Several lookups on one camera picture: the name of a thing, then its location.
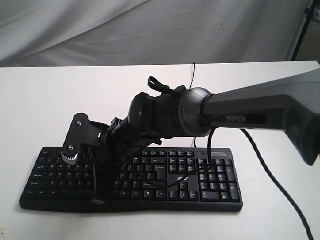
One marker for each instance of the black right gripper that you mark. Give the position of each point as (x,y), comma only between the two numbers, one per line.
(120,141)

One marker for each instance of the black Acer keyboard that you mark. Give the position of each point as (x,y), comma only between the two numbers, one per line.
(156,179)

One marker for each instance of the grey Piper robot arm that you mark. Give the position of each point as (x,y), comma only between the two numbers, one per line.
(291,105)

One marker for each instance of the grey backdrop cloth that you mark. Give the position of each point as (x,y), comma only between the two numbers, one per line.
(65,33)

